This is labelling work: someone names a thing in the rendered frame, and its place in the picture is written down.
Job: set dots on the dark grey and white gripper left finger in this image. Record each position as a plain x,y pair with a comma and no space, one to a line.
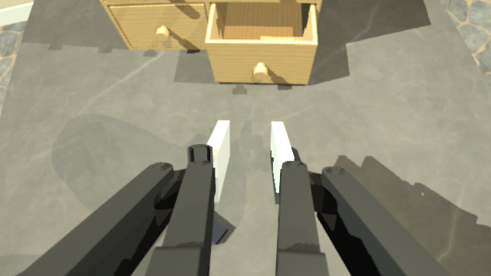
115,238

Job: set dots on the tan wooden chest of drawers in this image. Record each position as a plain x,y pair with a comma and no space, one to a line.
208,3

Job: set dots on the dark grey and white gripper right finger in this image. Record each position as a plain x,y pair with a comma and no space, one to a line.
369,240

